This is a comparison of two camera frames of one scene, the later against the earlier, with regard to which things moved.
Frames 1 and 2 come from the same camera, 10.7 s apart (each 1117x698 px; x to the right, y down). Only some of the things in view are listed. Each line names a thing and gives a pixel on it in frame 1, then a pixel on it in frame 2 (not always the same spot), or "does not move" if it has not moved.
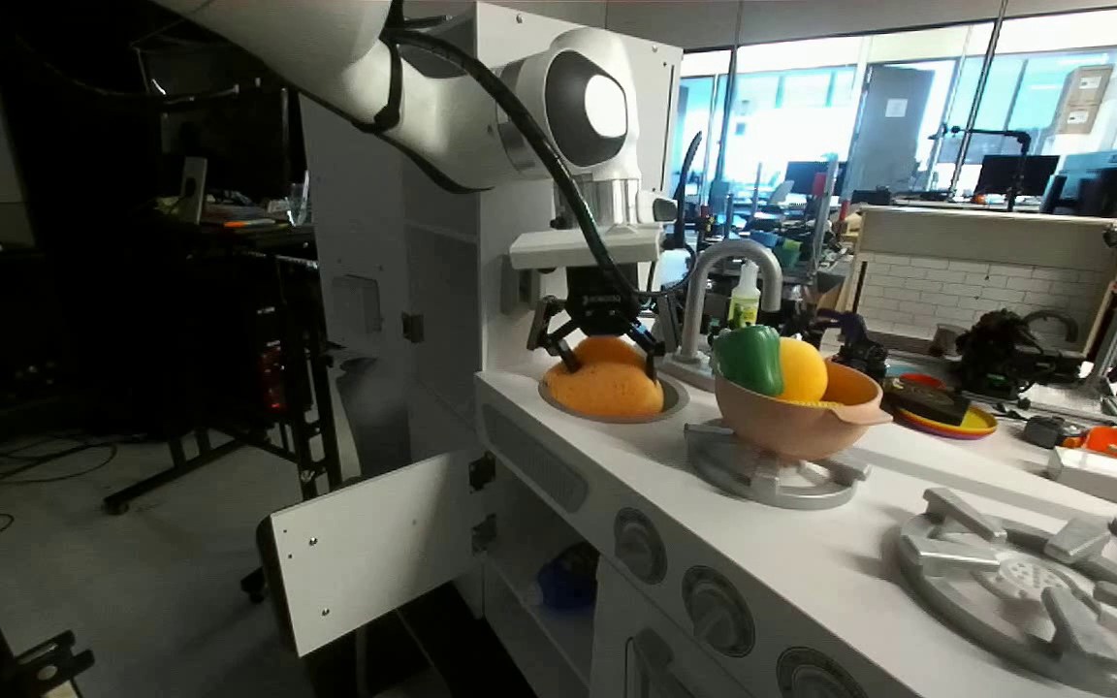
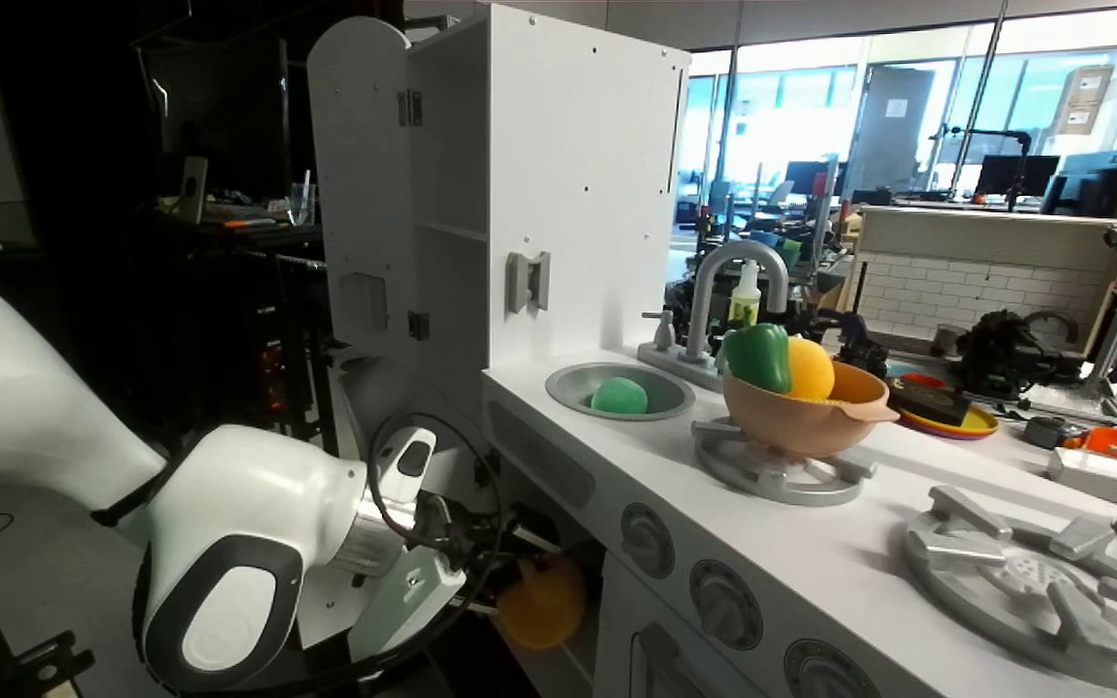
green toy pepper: (745, 350) does not move
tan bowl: (798, 428) does not move
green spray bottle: (745, 296) does not move
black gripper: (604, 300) to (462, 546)
